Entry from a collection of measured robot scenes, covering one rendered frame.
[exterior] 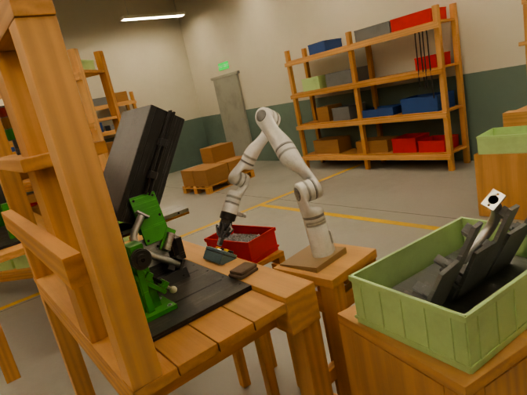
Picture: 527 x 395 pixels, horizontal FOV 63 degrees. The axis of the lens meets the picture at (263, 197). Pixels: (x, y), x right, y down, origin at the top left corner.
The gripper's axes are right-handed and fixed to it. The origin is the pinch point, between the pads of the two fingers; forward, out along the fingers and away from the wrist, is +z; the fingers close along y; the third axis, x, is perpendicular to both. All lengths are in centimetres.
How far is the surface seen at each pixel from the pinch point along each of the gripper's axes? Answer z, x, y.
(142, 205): -5.3, -40.1, -4.2
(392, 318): 8, 5, 95
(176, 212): -7.2, -19.4, -13.7
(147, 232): 4.8, -35.6, -1.2
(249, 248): -0.8, 13.2, 6.1
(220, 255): 5.8, -5.3, 11.8
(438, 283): -6, 0, 109
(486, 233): -25, 20, 109
